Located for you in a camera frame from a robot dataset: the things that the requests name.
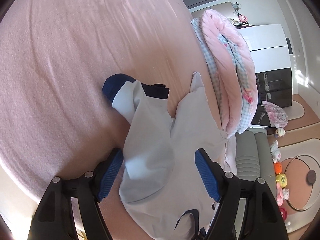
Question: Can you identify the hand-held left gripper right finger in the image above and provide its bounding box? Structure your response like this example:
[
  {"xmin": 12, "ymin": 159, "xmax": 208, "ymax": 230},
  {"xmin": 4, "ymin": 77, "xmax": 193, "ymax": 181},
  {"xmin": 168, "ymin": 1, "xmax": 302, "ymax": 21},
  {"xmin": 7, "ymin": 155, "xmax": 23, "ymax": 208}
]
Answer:
[{"xmin": 194, "ymin": 148, "xmax": 287, "ymax": 240}]

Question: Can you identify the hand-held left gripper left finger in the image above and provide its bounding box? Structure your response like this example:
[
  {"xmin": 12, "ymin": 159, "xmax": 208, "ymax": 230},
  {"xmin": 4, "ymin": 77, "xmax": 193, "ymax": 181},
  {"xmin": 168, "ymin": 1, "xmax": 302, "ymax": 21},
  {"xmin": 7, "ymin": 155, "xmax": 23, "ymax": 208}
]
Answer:
[{"xmin": 27, "ymin": 147, "xmax": 124, "ymax": 240}]

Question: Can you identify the light blue navy-trimmed shirt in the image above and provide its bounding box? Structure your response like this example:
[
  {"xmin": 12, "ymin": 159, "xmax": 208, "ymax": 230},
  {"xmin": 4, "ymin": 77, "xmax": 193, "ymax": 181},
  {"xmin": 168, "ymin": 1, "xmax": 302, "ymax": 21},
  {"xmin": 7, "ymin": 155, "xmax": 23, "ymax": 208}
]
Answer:
[{"xmin": 102, "ymin": 72, "xmax": 237, "ymax": 240}]

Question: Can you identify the pale pink pillow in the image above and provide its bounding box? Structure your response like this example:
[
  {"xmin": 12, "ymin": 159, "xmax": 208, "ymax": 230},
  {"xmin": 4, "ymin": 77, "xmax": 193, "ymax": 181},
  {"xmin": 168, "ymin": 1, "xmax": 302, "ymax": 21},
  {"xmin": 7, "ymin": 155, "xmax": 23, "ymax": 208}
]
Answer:
[{"xmin": 220, "ymin": 129, "xmax": 238, "ymax": 178}]

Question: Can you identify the grey upholstered headboard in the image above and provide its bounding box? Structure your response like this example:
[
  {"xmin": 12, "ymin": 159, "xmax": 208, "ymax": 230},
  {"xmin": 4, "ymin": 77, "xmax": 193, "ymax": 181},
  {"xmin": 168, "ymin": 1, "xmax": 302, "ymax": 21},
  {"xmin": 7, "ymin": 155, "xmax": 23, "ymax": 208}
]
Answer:
[{"xmin": 235, "ymin": 127, "xmax": 278, "ymax": 200}]

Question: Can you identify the pink printed umbrella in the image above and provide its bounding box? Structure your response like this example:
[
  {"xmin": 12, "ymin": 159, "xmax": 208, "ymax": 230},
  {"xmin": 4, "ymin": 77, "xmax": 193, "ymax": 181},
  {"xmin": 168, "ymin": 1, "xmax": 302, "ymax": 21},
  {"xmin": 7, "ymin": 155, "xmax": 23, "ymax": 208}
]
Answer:
[{"xmin": 261, "ymin": 100, "xmax": 289, "ymax": 128}]

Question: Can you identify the dark glass wardrobe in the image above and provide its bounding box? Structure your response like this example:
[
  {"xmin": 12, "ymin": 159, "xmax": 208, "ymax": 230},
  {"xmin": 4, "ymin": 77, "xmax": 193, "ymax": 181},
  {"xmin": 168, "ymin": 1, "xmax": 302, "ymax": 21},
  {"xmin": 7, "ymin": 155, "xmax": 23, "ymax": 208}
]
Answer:
[{"xmin": 250, "ymin": 67, "xmax": 293, "ymax": 128}]

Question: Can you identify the folded pink checked quilt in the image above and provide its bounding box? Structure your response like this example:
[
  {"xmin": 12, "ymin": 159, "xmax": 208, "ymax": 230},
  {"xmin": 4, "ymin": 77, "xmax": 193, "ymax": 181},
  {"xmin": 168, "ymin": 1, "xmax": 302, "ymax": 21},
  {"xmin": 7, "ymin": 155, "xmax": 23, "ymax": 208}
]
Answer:
[{"xmin": 190, "ymin": 9, "xmax": 258, "ymax": 138}]

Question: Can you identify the white wardrobe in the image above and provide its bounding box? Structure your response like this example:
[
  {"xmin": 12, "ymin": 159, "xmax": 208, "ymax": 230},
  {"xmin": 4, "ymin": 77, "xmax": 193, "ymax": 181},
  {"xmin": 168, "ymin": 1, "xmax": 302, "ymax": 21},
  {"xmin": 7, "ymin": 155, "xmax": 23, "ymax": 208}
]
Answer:
[{"xmin": 236, "ymin": 24, "xmax": 293, "ymax": 74}]

